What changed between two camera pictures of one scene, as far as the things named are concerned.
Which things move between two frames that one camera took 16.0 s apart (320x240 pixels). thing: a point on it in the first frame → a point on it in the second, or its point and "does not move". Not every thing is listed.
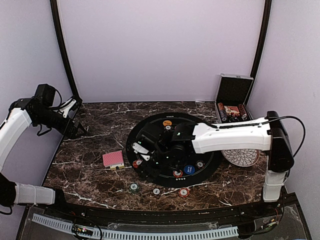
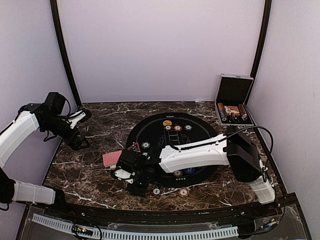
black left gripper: [70, 134] → [74, 146]
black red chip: [168, 128] does not move
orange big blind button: [167, 122] does not move
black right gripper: [162, 167] → [138, 191]
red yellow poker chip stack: [184, 192] does not move
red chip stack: [178, 173] does not move
